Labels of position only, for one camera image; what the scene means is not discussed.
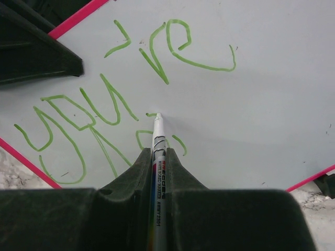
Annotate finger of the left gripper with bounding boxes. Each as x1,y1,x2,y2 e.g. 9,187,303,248
1,1,84,85

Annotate pink-framed whiteboard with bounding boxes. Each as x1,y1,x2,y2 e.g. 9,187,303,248
1,1,334,191

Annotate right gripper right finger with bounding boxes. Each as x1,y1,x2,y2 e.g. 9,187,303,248
166,148,316,250

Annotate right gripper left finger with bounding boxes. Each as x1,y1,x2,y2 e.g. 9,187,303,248
1,148,151,250

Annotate white marker pen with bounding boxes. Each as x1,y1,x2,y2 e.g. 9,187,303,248
148,113,167,250

